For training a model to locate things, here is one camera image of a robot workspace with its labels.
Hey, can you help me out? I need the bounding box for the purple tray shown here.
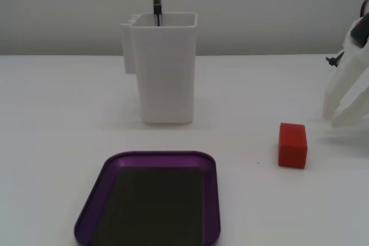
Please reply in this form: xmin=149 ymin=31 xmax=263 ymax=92
xmin=74 ymin=150 xmax=222 ymax=246

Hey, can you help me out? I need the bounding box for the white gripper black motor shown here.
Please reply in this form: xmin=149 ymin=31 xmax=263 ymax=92
xmin=322 ymin=14 xmax=369 ymax=127

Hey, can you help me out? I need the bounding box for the white plastic box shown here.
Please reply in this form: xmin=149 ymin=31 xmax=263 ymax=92
xmin=121 ymin=12 xmax=198 ymax=126

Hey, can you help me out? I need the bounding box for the black gripper bolt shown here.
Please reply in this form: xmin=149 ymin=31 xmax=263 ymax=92
xmin=325 ymin=52 xmax=345 ymax=69

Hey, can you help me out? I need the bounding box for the red cube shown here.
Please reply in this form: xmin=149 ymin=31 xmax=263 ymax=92
xmin=278 ymin=122 xmax=308 ymax=169

